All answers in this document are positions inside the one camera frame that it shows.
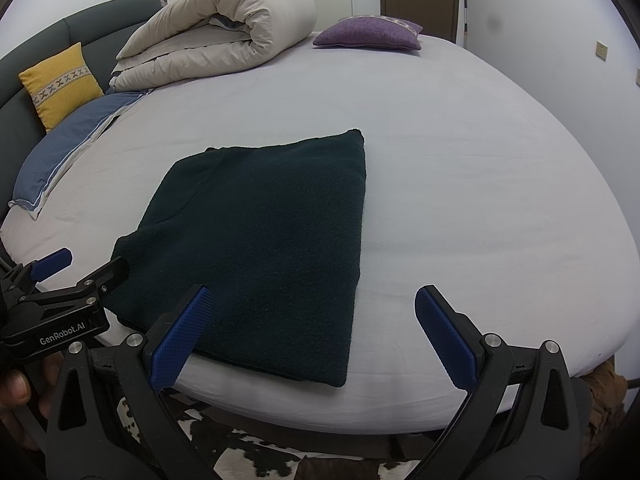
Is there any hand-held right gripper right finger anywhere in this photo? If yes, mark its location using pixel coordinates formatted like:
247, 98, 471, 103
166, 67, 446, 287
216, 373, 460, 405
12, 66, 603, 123
414, 284, 584, 480

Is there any blue pillow with white trim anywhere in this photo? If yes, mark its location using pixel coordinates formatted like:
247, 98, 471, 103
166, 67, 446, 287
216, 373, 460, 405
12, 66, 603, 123
7, 89, 154, 222

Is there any purple cushion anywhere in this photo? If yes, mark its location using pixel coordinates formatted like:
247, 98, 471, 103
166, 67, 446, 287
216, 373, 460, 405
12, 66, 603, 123
312, 15, 425, 52

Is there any cowhide rug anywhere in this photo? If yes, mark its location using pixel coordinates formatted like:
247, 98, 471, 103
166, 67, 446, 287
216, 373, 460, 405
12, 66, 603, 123
114, 394, 426, 480

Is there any bed with white sheet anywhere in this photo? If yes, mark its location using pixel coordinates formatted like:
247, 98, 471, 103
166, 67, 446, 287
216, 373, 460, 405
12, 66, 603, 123
0, 30, 624, 436

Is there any dark green knit sweater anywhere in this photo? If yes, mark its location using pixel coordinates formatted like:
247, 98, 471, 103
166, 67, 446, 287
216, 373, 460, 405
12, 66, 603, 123
102, 129, 367, 389

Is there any yellow cushion with patterned band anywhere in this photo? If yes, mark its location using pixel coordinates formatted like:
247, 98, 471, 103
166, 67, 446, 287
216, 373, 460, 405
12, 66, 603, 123
18, 41, 105, 134

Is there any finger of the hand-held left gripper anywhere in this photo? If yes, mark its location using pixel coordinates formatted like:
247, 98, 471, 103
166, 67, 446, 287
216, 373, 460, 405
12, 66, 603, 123
0, 247, 74, 302
17, 256, 131, 312

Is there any brown crumpled cloth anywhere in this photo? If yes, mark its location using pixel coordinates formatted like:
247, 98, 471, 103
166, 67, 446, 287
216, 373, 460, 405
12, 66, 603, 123
583, 359, 629, 457

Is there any dark grey upholstered headboard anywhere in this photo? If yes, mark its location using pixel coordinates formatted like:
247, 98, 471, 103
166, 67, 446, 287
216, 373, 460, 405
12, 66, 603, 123
0, 0, 169, 173

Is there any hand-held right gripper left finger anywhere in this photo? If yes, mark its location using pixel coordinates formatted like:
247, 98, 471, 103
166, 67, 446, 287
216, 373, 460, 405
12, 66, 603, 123
45, 284, 217, 480

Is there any beige rolled duvet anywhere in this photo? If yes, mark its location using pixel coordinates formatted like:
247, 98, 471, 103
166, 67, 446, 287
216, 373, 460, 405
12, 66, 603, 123
109, 0, 319, 94

